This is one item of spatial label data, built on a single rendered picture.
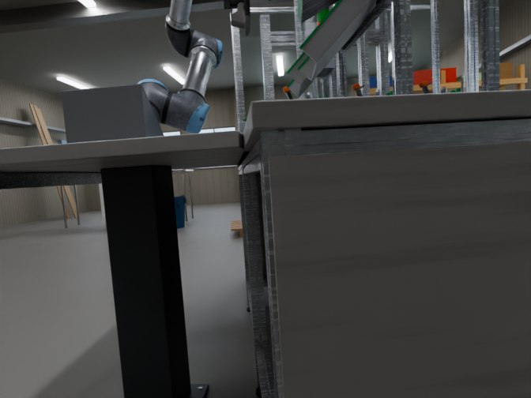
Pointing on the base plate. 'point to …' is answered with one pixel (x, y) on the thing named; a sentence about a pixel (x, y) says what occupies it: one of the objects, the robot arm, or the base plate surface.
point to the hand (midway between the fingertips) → (248, 31)
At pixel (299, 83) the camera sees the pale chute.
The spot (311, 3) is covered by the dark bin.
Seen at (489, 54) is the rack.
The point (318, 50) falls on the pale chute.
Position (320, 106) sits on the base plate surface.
